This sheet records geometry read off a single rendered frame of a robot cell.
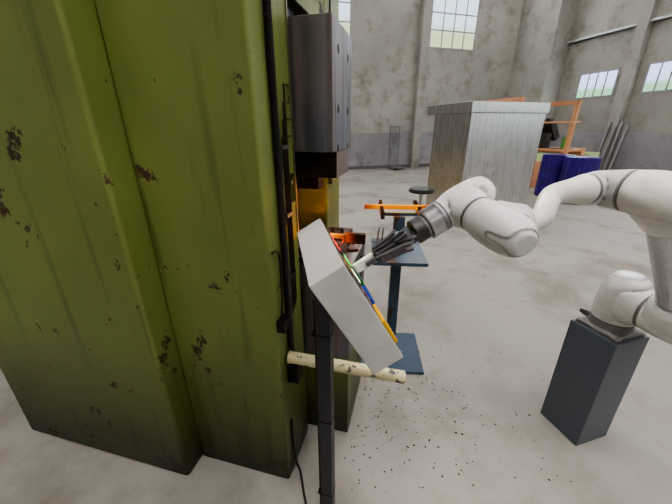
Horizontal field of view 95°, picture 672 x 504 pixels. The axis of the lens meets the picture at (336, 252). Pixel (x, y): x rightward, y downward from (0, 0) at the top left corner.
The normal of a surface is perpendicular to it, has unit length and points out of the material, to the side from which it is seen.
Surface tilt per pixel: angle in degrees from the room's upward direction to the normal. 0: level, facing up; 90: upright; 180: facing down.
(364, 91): 90
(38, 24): 90
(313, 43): 90
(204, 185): 90
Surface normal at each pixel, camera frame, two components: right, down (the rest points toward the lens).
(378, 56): 0.28, 0.36
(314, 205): -0.25, 0.36
